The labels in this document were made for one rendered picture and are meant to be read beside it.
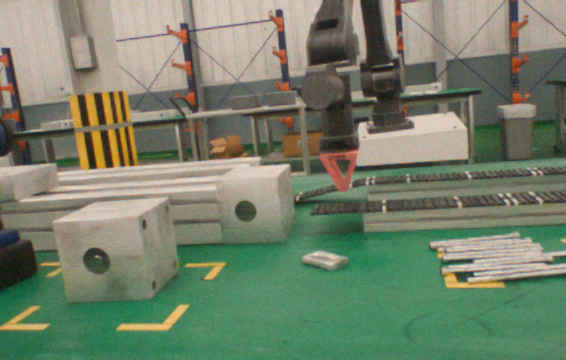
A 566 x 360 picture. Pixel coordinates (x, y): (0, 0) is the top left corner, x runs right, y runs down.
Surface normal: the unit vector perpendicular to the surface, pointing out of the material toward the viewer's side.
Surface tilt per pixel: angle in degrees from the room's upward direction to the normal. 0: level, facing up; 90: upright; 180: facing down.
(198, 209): 90
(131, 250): 90
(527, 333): 0
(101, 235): 90
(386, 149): 90
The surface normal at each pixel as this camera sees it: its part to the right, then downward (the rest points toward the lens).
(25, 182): 0.98, -0.07
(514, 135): -0.23, 0.26
